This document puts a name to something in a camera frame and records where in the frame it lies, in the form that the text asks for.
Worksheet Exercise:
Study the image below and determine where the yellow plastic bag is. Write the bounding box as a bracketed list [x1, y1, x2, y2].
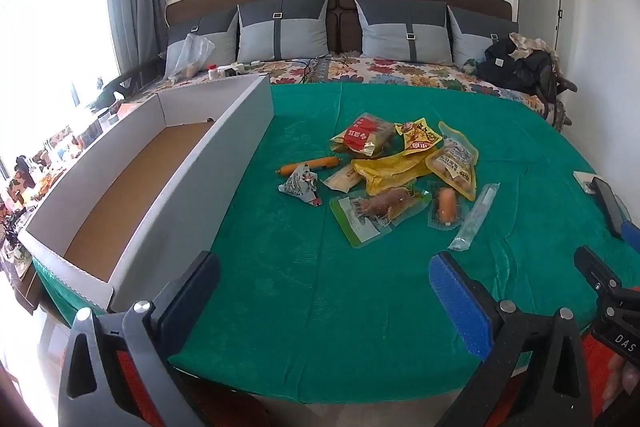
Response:
[350, 152, 436, 196]

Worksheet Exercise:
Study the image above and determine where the white cardboard box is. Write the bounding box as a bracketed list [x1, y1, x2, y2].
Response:
[17, 74, 274, 313]

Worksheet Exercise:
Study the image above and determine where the green blanket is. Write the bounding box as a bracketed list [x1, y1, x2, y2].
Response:
[37, 82, 640, 405]

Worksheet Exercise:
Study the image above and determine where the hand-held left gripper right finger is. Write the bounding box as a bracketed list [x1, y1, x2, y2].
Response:
[429, 251, 596, 427]

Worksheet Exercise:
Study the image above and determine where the black phone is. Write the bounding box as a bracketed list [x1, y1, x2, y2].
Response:
[592, 177, 626, 239]

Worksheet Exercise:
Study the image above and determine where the black bag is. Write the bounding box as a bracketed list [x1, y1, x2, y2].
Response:
[477, 42, 556, 98]

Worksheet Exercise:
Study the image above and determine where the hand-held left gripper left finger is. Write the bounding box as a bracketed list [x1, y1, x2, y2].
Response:
[57, 251, 221, 427]

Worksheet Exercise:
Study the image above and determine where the yellow cartoon snack packet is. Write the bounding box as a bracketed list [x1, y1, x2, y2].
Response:
[395, 119, 444, 156]

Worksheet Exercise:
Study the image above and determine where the grey triangular snack packet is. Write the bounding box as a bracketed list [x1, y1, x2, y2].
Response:
[277, 163, 323, 208]

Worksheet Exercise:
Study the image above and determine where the person's right hand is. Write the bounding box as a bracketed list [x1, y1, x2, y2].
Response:
[601, 352, 635, 404]

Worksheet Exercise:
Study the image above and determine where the white phone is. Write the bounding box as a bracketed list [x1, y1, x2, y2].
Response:
[572, 170, 601, 195]

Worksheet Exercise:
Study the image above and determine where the small clear sausage packet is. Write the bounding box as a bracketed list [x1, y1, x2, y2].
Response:
[426, 186, 473, 231]

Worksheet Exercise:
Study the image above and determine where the green-edged meat packet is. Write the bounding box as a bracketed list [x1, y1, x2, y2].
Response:
[329, 187, 432, 249]

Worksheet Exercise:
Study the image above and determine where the beige snack packet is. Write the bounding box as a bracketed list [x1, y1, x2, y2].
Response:
[322, 167, 368, 194]

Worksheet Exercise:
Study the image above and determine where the dark chair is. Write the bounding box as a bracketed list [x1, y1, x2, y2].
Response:
[95, 57, 166, 102]

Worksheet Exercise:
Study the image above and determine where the red snack packet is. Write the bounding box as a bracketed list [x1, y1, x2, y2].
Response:
[330, 112, 398, 158]

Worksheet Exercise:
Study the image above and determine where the beige patterned cloth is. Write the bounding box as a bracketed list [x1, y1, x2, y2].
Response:
[509, 32, 556, 58]

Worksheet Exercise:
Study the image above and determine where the yellow-edged clear snack packet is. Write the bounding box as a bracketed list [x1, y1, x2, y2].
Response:
[425, 122, 478, 201]

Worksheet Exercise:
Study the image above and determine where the brown handbag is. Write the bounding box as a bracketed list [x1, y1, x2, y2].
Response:
[537, 52, 578, 128]

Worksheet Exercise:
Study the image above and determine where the orange sausage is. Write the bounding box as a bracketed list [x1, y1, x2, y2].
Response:
[278, 157, 342, 178]

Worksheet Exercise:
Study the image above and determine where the grey two-tone pillow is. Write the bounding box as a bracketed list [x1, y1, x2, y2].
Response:
[353, 0, 453, 65]
[165, 7, 240, 80]
[446, 4, 521, 68]
[236, 0, 332, 64]

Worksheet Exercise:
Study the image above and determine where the black cable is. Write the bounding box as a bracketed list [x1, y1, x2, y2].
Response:
[295, 54, 361, 85]

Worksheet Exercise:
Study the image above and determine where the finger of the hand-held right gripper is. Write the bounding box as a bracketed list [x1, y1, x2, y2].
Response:
[621, 219, 640, 254]
[574, 245, 623, 295]

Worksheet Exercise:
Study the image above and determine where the long clear stick packet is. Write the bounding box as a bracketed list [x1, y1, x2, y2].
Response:
[448, 183, 500, 252]

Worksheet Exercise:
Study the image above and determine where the clear plastic bag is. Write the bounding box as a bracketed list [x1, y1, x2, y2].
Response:
[167, 33, 216, 84]

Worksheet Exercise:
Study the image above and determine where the floral bedsheet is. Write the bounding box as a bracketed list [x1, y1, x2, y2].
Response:
[122, 52, 571, 132]

